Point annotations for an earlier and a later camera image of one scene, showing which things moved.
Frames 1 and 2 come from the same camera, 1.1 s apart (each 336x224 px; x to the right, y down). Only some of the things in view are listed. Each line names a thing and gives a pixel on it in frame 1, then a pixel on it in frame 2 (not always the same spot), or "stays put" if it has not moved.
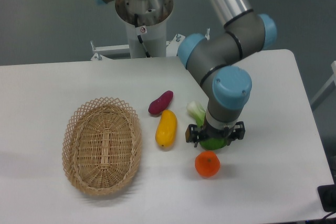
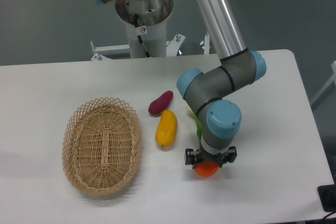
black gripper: x=209 y=132 -> x=191 y=156
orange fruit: x=207 y=163 stays put
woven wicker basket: x=102 y=146 stays put
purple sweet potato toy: x=158 y=106 stays put
